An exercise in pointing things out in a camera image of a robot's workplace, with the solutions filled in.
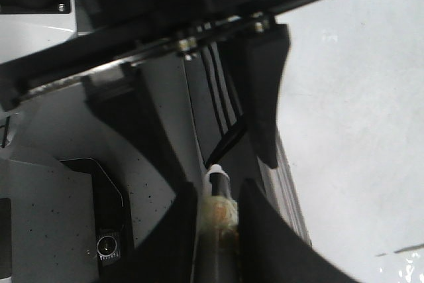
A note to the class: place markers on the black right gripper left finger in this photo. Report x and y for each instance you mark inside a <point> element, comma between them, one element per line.
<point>166,255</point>

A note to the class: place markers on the aluminium whiteboard frame rail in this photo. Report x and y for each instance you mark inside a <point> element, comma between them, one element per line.
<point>280,191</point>

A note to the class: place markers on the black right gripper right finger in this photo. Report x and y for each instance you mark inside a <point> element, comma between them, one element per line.
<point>270,251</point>

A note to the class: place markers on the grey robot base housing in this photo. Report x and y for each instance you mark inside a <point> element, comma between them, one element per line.
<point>64,175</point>

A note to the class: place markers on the white whiteboard marker pen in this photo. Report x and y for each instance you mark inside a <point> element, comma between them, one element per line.
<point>216,258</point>

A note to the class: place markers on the black camera lens on base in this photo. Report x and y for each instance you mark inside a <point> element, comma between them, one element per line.
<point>107,247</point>

